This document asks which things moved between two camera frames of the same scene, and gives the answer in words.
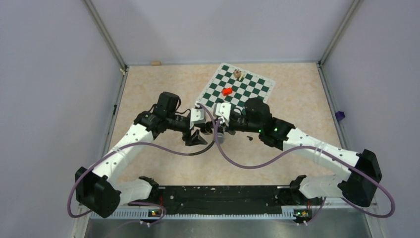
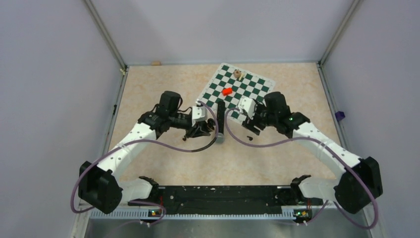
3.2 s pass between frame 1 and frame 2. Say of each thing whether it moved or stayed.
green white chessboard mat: stayed
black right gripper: moved
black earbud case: stayed
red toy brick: stayed
